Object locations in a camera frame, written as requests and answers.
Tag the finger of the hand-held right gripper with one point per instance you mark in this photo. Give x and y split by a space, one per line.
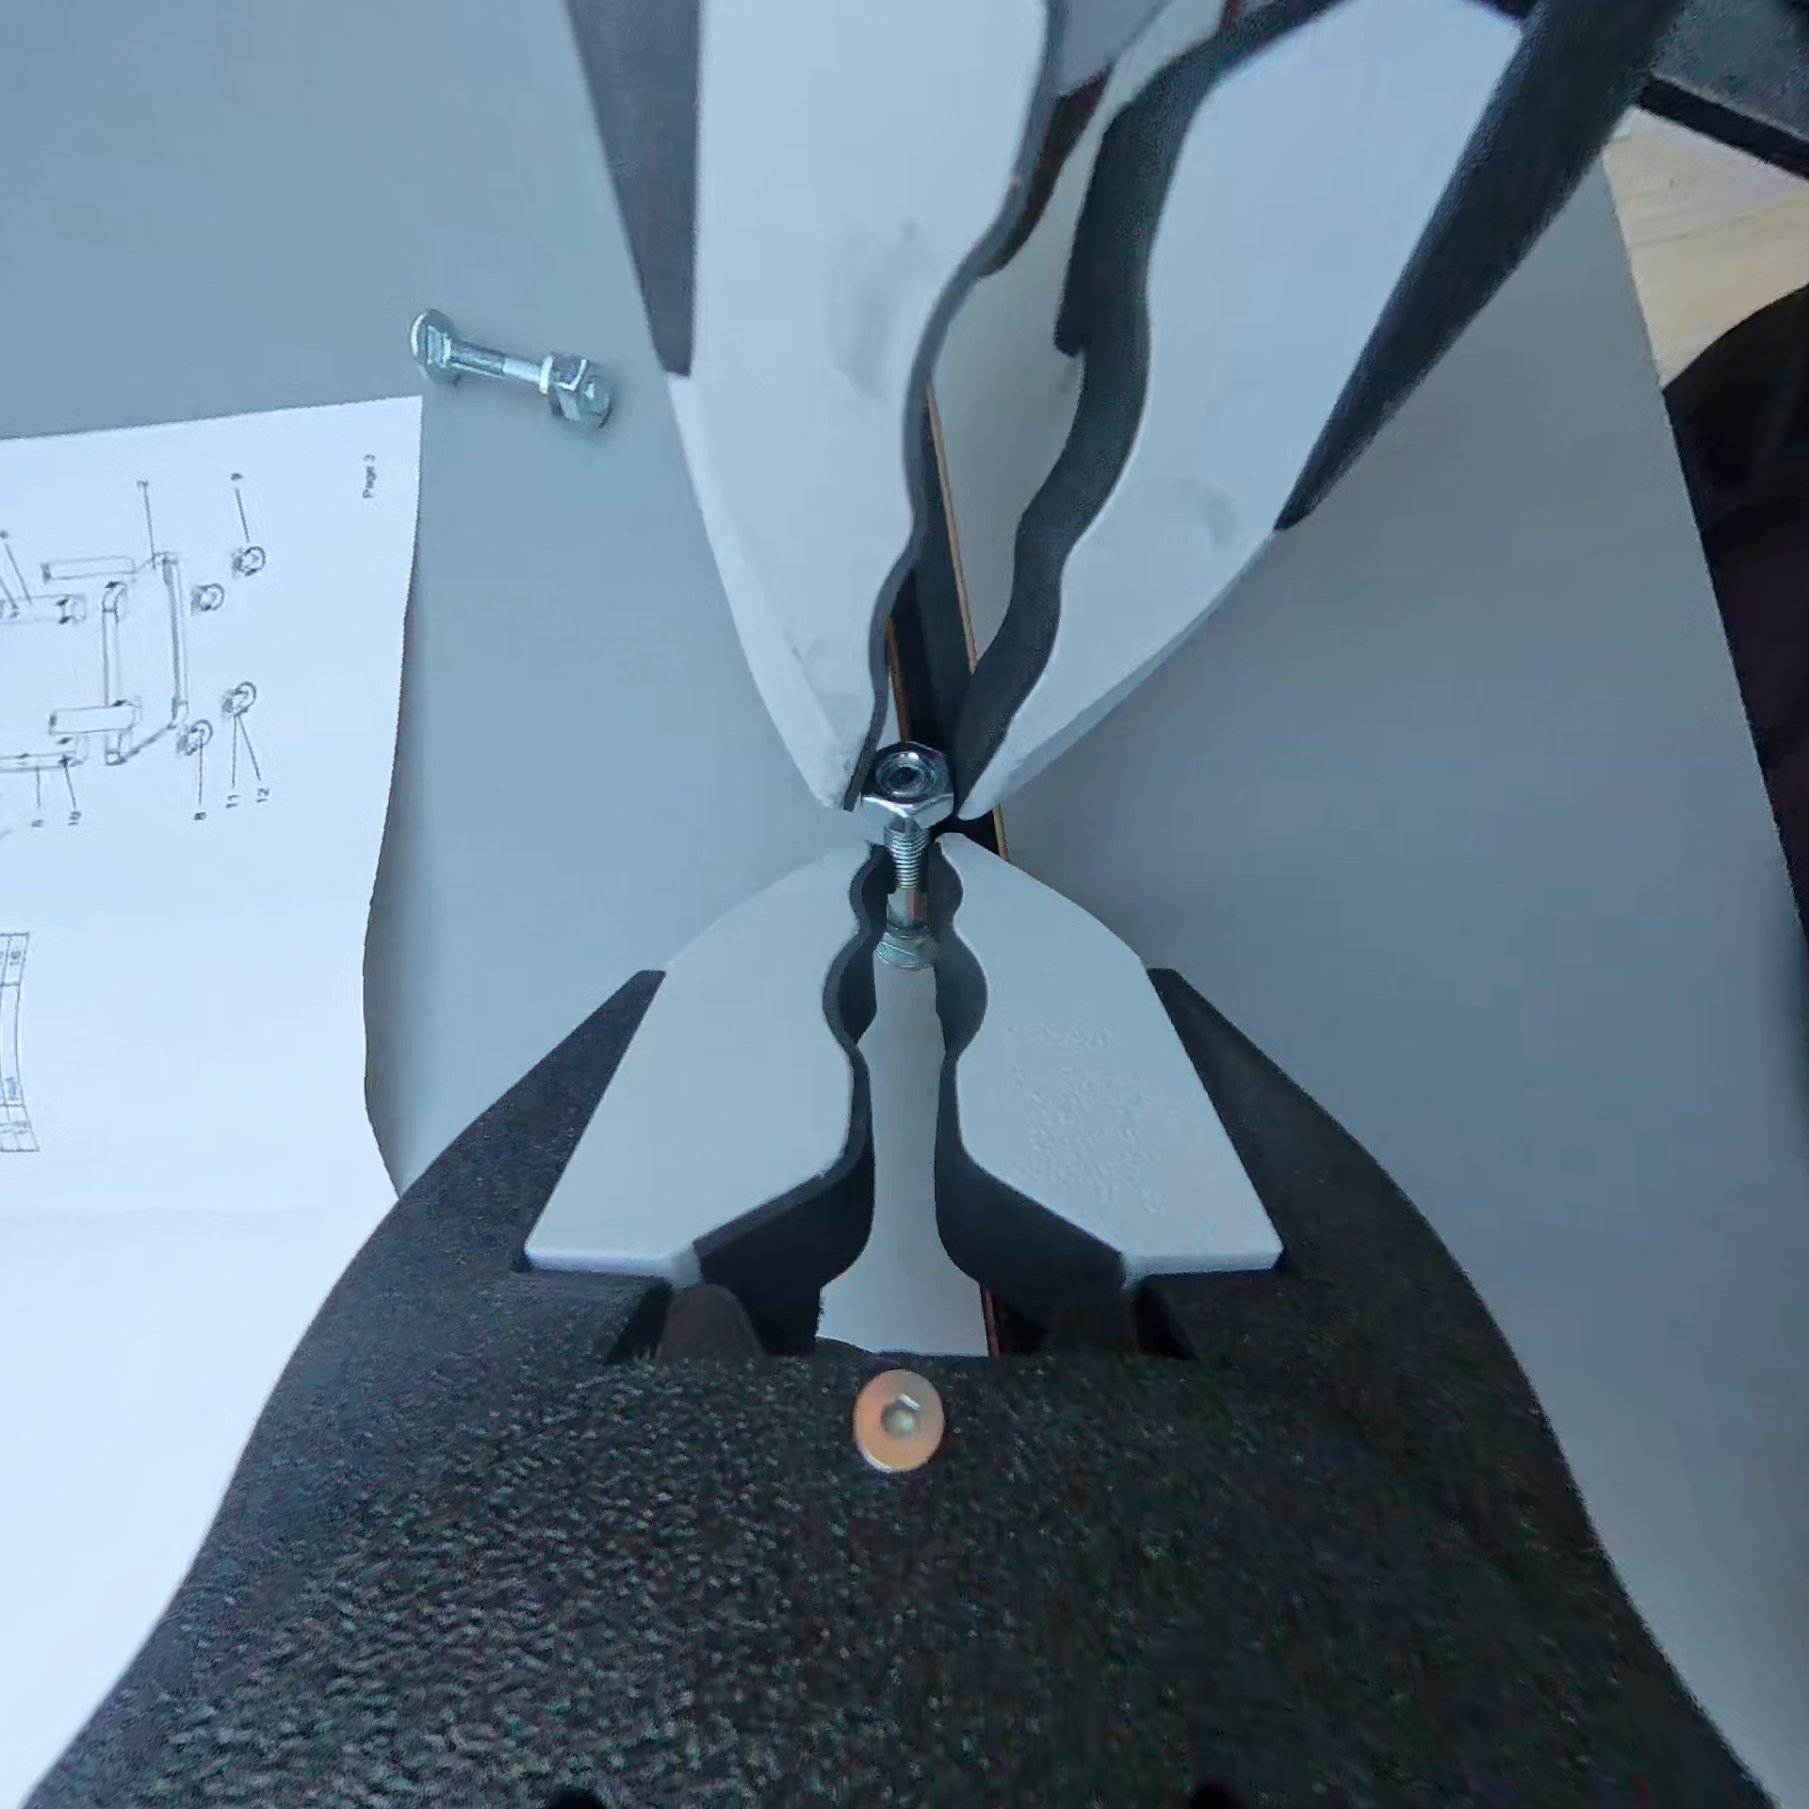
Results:
821 423
1245 282

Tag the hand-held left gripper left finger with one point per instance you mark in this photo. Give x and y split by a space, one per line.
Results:
694 1103

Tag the white instruction manual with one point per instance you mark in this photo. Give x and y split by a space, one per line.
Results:
211 989

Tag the metal washer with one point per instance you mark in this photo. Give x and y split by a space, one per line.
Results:
546 379

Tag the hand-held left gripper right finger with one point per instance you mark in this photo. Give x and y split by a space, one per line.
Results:
1117 1117

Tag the person's dark clothing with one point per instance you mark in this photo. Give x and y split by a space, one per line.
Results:
1766 565

